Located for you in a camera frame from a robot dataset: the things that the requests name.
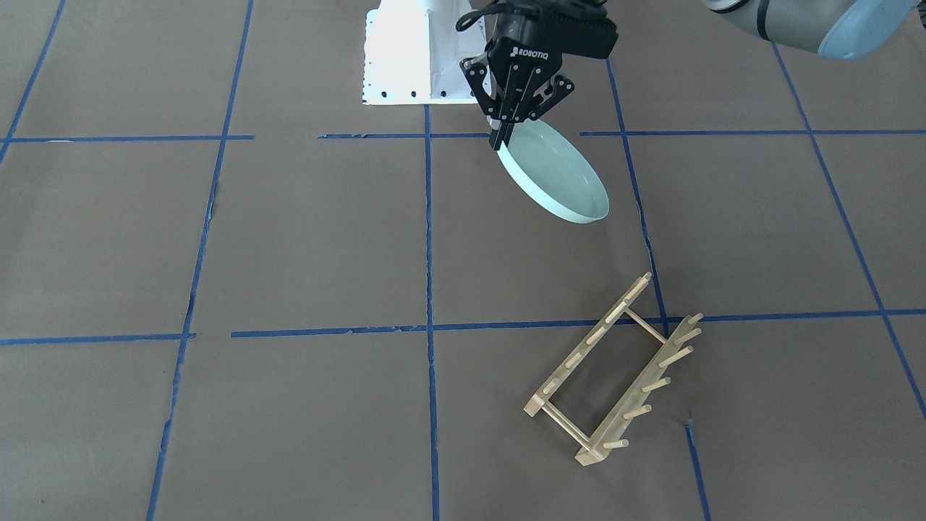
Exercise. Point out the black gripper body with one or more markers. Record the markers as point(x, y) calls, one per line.
point(515, 56)

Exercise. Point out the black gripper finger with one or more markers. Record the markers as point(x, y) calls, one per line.
point(500, 132)

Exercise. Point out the light green round plate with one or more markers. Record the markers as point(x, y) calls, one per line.
point(554, 173)

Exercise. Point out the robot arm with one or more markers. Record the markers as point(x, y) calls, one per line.
point(845, 30)

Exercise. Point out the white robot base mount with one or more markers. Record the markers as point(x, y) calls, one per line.
point(413, 51)

